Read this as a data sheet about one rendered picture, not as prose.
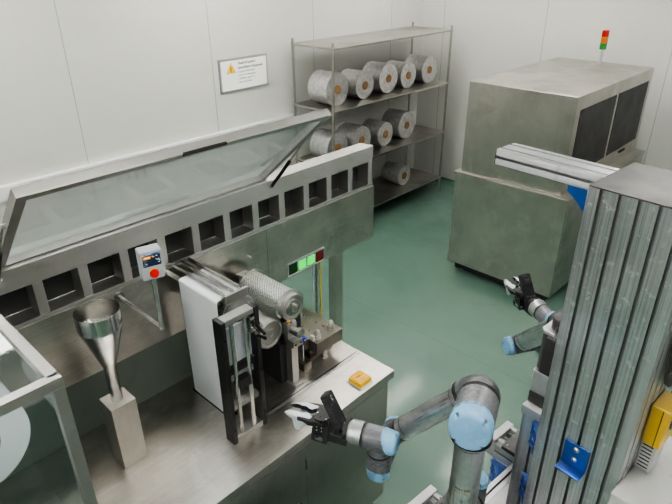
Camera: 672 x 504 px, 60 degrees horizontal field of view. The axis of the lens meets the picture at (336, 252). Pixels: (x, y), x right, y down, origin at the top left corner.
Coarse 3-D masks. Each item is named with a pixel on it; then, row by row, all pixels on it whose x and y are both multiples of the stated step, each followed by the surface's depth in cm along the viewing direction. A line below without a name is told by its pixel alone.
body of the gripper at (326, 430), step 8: (320, 408) 183; (312, 416) 180; (320, 416) 179; (328, 416) 179; (320, 424) 177; (328, 424) 177; (344, 424) 176; (312, 432) 181; (320, 432) 180; (328, 432) 179; (336, 432) 179; (344, 432) 175; (328, 440) 180; (336, 440) 179; (344, 440) 176
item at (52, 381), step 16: (0, 320) 164; (16, 336) 157; (32, 352) 151; (48, 368) 145; (32, 384) 139; (48, 384) 140; (0, 400) 134; (16, 400) 135; (32, 400) 138; (64, 400) 145; (0, 416) 134; (64, 416) 146; (64, 432) 148; (80, 448) 153; (80, 464) 154; (80, 480) 156
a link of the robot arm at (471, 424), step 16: (464, 384) 162; (480, 384) 159; (464, 400) 155; (480, 400) 154; (496, 400) 157; (464, 416) 150; (480, 416) 149; (496, 416) 155; (464, 432) 152; (480, 432) 150; (464, 448) 153; (480, 448) 151; (464, 464) 159; (480, 464) 160; (464, 480) 162; (480, 480) 165; (448, 496) 171; (464, 496) 165
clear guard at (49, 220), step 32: (192, 160) 183; (224, 160) 200; (256, 160) 220; (64, 192) 154; (96, 192) 166; (128, 192) 180; (160, 192) 196; (192, 192) 216; (32, 224) 164; (64, 224) 177; (96, 224) 193
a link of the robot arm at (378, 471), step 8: (368, 456) 176; (392, 456) 180; (368, 464) 177; (376, 464) 175; (384, 464) 175; (368, 472) 179; (376, 472) 176; (384, 472) 176; (376, 480) 178; (384, 480) 178
